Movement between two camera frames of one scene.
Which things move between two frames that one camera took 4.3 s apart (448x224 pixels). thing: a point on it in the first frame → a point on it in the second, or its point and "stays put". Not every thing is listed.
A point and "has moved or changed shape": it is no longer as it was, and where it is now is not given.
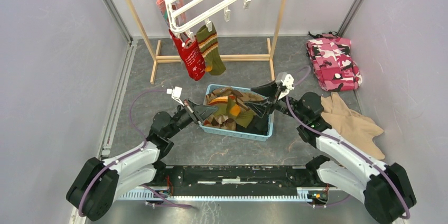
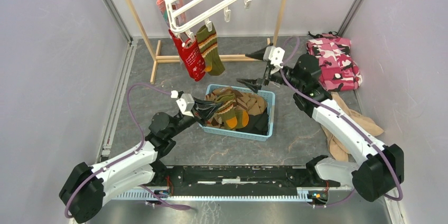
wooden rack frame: [155, 52] stays put
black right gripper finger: [260, 107] → [254, 84]
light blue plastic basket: [233, 132] stays put
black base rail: [237, 180] stays put
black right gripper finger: [269, 89] → [259, 54]
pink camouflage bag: [332, 62] stays put
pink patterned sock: [176, 6] stays put
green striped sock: [208, 43] stays put
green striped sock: [226, 105] has moved or changed shape
